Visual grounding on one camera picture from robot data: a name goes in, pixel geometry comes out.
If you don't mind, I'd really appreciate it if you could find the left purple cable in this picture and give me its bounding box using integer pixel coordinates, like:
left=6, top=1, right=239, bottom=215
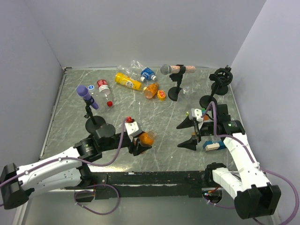
left=0, top=118, right=129, bottom=207

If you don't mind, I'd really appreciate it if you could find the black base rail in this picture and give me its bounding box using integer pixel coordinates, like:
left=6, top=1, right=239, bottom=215
left=64, top=168, right=230, bottom=200

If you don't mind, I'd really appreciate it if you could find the purple microphone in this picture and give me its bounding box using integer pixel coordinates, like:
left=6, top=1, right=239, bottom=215
left=76, top=85, right=99, bottom=110

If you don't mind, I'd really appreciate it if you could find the black microphone stand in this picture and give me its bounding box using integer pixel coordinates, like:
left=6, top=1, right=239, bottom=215
left=168, top=65, right=186, bottom=101

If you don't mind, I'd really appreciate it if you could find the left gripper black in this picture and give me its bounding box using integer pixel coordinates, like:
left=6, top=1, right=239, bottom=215
left=101, top=131, right=152, bottom=156

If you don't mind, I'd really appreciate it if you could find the blue beige toy brick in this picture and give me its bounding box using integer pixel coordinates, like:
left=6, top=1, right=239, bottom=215
left=202, top=141, right=226, bottom=151

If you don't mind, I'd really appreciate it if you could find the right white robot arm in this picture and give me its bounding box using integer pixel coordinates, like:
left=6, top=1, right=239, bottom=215
left=176, top=102, right=281, bottom=219

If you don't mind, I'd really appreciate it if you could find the yellow lemon drink bottle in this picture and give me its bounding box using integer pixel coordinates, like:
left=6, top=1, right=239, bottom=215
left=115, top=72, right=144, bottom=91

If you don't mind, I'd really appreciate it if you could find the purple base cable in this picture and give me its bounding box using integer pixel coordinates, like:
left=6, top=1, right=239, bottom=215
left=74, top=183, right=120, bottom=215

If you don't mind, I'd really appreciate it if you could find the clear bottle green-print white cap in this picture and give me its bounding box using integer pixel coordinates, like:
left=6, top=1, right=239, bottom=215
left=182, top=86, right=190, bottom=94

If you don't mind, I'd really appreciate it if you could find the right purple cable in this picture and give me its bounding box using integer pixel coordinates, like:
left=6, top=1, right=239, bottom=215
left=201, top=101, right=299, bottom=225

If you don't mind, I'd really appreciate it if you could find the red label clear bottle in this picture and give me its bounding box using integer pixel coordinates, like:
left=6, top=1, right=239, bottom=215
left=97, top=79, right=114, bottom=111

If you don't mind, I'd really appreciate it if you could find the black clamp stand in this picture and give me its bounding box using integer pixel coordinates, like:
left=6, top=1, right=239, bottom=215
left=209, top=65, right=233, bottom=96
left=199, top=93, right=217, bottom=109

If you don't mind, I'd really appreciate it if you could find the yellow orange toy block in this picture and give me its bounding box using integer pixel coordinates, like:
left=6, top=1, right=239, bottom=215
left=157, top=90, right=166, bottom=101

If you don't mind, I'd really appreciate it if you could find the small red bottle cap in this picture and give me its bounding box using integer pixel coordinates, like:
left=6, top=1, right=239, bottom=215
left=107, top=101, right=113, bottom=107

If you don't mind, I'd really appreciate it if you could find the black clamp stand rear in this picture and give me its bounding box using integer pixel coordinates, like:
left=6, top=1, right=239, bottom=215
left=209, top=65, right=233, bottom=96

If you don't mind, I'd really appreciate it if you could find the silver head microphone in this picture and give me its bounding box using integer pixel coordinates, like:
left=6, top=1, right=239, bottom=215
left=160, top=64, right=195, bottom=75

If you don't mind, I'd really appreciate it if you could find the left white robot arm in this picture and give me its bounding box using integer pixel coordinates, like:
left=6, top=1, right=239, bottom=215
left=0, top=122, right=156, bottom=210

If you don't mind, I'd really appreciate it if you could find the black clamp stand front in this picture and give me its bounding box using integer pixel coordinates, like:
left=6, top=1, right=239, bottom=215
left=199, top=93, right=217, bottom=109

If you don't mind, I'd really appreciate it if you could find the blue label clear bottle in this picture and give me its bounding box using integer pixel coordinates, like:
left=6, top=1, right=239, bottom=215
left=131, top=60, right=157, bottom=82

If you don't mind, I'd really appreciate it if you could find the orange bottle red cap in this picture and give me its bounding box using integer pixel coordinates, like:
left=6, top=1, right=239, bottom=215
left=139, top=130, right=157, bottom=146

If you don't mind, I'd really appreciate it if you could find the orange juice bottle lying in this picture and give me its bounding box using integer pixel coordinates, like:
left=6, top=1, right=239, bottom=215
left=143, top=82, right=159, bottom=99

